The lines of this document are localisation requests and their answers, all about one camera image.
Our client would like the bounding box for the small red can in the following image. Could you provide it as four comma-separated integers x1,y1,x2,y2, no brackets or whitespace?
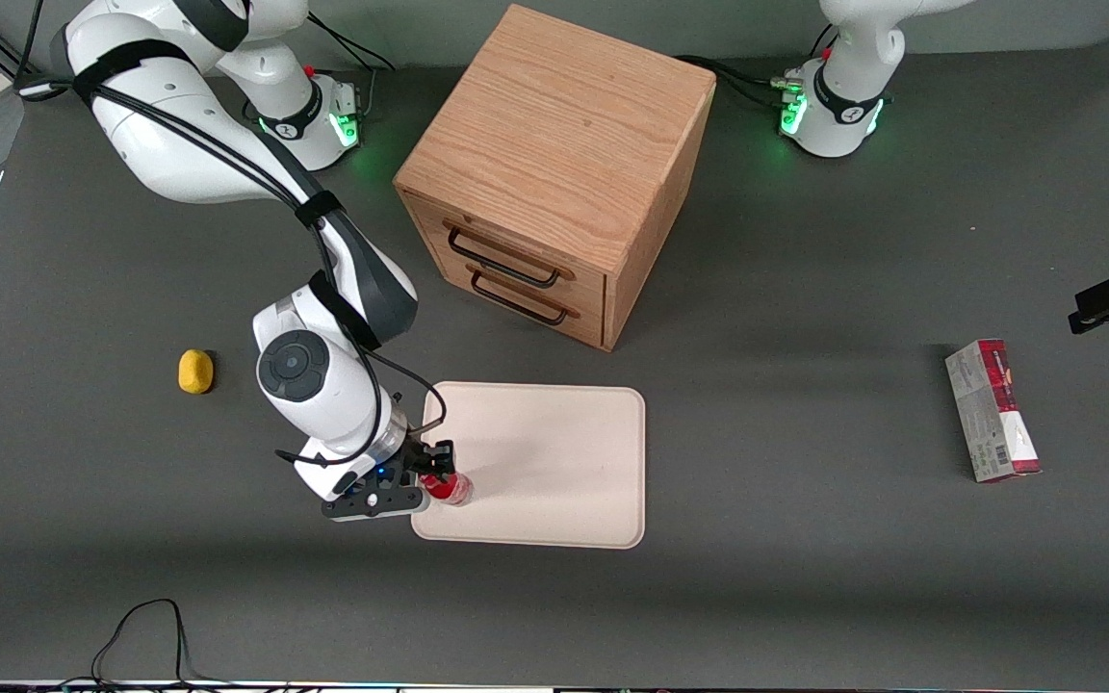
419,470,475,508

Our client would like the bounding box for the cream rectangular tray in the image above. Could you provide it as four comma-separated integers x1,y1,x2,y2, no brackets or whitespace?
410,381,647,551

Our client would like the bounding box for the yellow lemon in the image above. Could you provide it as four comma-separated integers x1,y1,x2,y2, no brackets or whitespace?
177,348,216,396

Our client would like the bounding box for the wooden lower drawer front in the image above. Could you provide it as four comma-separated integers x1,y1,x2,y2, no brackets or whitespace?
437,255,608,348

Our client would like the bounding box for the wooden drawer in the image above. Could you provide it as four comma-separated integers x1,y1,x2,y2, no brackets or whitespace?
437,255,608,348
415,201,609,315

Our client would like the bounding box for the wooden upper drawer front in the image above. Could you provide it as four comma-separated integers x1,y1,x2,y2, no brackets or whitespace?
415,201,609,315

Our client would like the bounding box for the wooden drawer cabinet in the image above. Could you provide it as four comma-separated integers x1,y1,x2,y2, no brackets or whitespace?
393,3,717,352

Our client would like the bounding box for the red and grey carton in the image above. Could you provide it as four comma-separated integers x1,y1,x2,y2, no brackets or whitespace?
944,338,1044,484

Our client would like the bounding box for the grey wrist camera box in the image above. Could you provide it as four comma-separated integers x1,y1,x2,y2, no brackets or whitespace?
322,484,426,523

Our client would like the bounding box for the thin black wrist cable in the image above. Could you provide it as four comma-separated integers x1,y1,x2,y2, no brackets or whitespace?
274,348,449,471

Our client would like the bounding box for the black lower drawer handle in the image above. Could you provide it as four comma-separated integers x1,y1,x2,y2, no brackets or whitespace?
468,267,581,327

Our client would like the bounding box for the black drawer handle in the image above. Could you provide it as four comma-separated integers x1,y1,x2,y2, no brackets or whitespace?
442,222,578,290
468,267,581,327

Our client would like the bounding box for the black upper drawer handle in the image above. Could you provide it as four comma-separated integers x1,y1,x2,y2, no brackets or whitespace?
442,222,578,290

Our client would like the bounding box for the black loose table cable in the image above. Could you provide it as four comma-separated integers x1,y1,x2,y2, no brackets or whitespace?
52,598,262,690

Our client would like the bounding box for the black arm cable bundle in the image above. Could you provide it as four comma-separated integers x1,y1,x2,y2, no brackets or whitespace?
71,82,384,352

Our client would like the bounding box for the black right base cable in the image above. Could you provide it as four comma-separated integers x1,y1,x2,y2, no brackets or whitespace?
306,12,398,74

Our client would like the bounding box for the black base cable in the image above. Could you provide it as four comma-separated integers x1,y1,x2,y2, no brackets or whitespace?
306,12,398,74
673,53,806,109

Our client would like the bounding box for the black left base cable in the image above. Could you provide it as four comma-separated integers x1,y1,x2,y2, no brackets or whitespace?
673,53,806,109

